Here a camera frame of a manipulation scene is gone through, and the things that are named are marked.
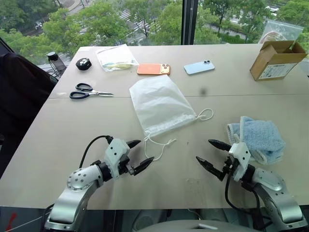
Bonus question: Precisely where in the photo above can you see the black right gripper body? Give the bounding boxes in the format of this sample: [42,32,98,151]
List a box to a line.
[222,155,239,182]

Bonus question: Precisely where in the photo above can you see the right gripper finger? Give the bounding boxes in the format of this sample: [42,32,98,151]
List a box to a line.
[208,139,232,153]
[196,156,225,181]

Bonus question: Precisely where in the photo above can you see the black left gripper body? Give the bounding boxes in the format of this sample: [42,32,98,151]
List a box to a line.
[117,155,136,176]

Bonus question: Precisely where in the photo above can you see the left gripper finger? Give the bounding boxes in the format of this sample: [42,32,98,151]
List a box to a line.
[132,156,155,175]
[126,139,142,149]

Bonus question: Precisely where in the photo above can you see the light blue towel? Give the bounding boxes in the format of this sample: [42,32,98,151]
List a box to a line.
[226,116,287,166]

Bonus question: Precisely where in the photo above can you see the clear plastic bag with papers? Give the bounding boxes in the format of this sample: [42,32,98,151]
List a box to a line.
[95,43,140,73]

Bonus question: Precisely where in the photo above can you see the clear zip bag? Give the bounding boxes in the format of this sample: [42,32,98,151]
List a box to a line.
[260,19,305,45]

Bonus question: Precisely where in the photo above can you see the grey rounded robot torso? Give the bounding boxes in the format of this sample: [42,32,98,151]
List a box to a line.
[131,209,257,232]

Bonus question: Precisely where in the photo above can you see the orange smartphone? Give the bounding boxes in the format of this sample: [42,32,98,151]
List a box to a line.
[137,63,172,77]

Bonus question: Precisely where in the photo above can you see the light blue smartphone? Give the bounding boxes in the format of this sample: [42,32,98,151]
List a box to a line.
[183,59,216,76]

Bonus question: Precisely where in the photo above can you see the open cardboard box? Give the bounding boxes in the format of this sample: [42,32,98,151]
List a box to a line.
[249,40,309,82]

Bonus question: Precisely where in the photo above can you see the black round puck device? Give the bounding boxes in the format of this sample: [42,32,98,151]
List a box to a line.
[75,57,92,71]

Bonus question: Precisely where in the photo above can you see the black water bottle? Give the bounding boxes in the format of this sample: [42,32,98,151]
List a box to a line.
[46,51,67,73]

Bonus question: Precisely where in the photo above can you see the black office chair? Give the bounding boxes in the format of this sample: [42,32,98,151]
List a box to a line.
[0,37,57,176]

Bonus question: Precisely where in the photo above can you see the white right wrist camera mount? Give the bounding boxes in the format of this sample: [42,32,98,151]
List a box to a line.
[227,142,252,182]

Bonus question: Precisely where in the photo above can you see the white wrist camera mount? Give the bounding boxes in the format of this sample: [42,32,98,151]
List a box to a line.
[227,142,252,182]
[104,138,131,178]

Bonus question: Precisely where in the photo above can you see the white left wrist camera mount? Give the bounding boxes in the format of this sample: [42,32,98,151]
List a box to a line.
[104,138,131,178]

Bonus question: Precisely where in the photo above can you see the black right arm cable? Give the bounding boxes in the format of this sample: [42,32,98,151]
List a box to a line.
[225,177,267,231]

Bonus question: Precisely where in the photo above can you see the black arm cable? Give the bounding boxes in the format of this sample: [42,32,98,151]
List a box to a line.
[79,135,114,168]
[225,177,267,231]

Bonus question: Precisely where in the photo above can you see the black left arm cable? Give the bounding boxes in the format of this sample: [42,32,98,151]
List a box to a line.
[79,135,114,168]

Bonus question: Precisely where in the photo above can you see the white drawstring bag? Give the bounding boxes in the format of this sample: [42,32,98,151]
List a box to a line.
[128,75,214,162]

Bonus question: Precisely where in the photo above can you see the black handled scissors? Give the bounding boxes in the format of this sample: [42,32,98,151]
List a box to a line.
[69,83,114,100]

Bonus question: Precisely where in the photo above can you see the dark window frame post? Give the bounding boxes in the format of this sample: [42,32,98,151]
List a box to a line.
[181,0,205,45]

